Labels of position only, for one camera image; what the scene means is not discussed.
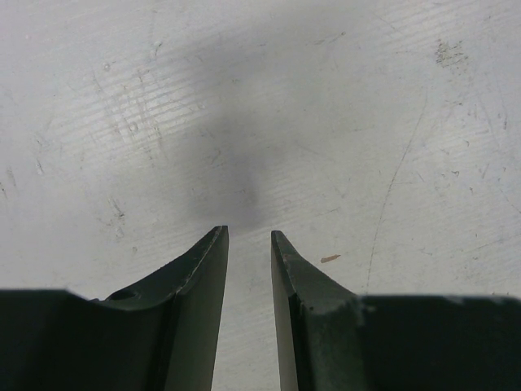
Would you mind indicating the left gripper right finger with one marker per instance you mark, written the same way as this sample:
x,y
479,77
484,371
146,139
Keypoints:
x,y
330,338

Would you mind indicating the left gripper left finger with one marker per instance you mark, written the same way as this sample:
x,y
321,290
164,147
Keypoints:
x,y
159,333

